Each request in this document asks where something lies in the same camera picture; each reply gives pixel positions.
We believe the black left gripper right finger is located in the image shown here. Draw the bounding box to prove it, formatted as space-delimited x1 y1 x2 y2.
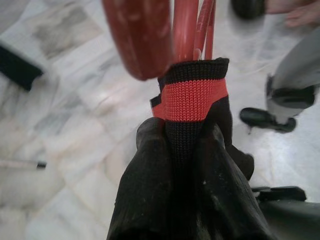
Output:
194 124 273 240

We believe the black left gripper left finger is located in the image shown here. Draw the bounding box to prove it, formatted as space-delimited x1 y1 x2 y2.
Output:
107 117 188 240

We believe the black jacket red stripe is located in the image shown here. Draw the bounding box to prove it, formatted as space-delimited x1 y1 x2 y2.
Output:
149 56 255 181

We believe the red plastic clothes hanger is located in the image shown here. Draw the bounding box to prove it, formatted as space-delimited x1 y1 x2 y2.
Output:
101 0 217 81

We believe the black robot left foot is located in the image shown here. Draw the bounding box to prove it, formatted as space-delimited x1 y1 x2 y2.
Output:
239 107 297 134

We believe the black robot foot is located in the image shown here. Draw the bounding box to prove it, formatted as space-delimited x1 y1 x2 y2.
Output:
239 107 297 134
231 0 268 20

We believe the silver metal clothes rack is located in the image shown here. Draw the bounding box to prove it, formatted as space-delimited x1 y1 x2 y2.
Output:
0 159 48 169

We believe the grey robot left leg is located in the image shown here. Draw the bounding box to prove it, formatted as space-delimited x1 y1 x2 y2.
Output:
265 32 320 118

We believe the black printed t-shirt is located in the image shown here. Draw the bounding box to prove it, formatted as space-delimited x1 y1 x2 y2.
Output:
0 43 45 92

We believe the black robot right foot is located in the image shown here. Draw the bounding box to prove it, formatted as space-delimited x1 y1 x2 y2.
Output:
231 0 268 20

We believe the person bare foot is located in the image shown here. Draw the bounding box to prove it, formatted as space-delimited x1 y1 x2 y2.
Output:
266 0 320 28

